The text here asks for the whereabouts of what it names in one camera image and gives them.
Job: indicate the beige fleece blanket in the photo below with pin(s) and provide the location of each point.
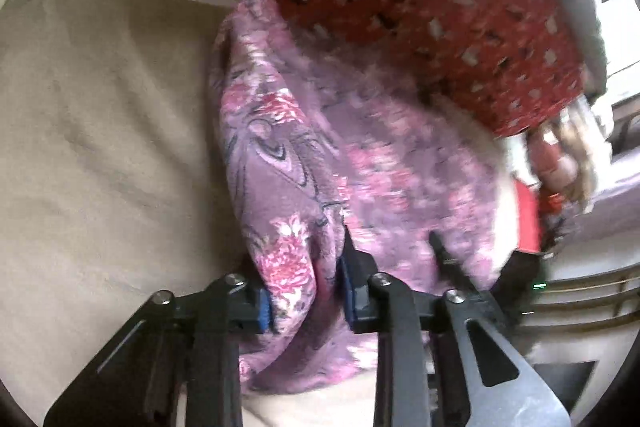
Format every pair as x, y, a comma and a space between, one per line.
100, 157

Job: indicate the window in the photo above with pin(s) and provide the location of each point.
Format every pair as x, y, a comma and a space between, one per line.
620, 7

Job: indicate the purple floral shirt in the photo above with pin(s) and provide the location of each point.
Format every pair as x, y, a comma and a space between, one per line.
300, 187

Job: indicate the red patterned pillow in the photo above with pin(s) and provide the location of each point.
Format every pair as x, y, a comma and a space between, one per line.
400, 7

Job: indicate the clear plastic bag with items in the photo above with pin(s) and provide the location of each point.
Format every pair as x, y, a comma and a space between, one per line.
570, 152

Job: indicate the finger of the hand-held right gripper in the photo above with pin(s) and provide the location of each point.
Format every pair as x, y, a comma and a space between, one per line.
442, 254

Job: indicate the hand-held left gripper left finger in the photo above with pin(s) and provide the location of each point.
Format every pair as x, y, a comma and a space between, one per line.
263, 313

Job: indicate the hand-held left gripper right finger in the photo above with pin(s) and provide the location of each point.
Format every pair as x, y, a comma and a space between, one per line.
350, 294

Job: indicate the red cloth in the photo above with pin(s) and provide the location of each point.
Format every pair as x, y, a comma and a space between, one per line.
529, 217

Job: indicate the grey pillow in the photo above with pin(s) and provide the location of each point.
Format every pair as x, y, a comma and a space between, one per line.
592, 42

